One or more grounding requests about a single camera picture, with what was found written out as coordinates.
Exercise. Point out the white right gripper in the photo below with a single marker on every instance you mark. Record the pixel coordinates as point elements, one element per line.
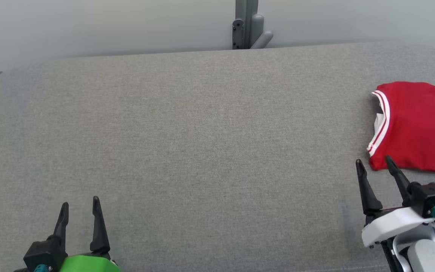
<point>395,224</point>

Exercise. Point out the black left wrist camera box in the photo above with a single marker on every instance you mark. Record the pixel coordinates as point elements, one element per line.
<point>43,253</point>

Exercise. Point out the grey metal post bracket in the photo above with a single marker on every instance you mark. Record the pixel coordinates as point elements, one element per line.
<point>246,22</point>

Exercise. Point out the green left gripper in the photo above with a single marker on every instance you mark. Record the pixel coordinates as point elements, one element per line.
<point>89,264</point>

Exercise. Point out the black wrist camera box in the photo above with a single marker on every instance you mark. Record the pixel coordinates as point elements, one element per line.
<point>429,198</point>
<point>43,253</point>

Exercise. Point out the red jersey with white sleeves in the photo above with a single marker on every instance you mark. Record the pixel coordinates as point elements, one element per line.
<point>421,124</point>

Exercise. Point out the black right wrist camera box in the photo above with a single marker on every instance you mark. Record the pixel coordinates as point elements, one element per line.
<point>429,198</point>

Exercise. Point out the grey fabric sofa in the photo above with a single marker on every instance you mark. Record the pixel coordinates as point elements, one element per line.
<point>202,151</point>

